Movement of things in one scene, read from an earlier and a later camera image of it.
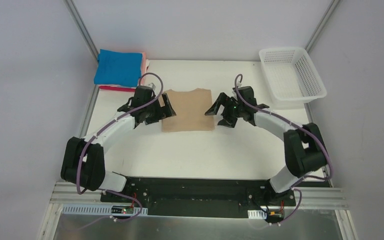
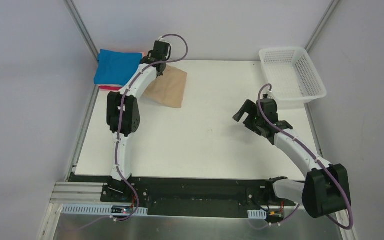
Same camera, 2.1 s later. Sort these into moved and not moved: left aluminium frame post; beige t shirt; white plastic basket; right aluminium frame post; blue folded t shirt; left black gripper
Moved: left black gripper; beige t shirt
Not moved: right aluminium frame post; blue folded t shirt; left aluminium frame post; white plastic basket
